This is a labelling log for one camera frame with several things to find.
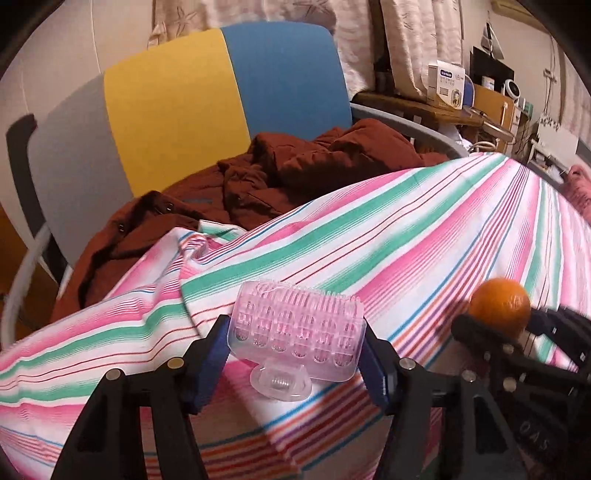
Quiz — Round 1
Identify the grey yellow blue chair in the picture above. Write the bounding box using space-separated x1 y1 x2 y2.
0 23 469 352

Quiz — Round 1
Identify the black box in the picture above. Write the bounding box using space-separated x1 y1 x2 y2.
471 46 515 88

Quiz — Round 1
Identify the orange mandarin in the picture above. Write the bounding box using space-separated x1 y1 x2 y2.
468 278 532 340

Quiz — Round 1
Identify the wooden side shelf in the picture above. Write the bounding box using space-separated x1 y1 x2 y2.
351 90 515 139

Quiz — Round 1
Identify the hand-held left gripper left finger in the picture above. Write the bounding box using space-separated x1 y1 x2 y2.
51 315 232 480

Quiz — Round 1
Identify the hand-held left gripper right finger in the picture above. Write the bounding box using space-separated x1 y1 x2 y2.
362 323 529 480

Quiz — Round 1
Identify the white appliance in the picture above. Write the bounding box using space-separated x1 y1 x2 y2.
536 122 580 160

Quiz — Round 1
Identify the light wooden box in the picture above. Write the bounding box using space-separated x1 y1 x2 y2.
473 85 515 134

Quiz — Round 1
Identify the white printed box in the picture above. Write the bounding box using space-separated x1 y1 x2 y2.
427 60 465 109

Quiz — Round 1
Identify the striped tablecloth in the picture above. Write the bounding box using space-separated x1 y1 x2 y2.
0 152 591 480

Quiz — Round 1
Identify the black rolled mat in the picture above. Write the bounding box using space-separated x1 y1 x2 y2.
6 114 70 282

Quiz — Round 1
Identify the pink fluffy cloth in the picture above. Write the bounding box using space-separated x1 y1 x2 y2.
566 164 591 222

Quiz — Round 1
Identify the beige patterned curtain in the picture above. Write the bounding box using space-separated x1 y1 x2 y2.
148 0 465 100

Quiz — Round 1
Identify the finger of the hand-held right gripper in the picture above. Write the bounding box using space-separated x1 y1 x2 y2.
450 313 513 365
526 307 591 374

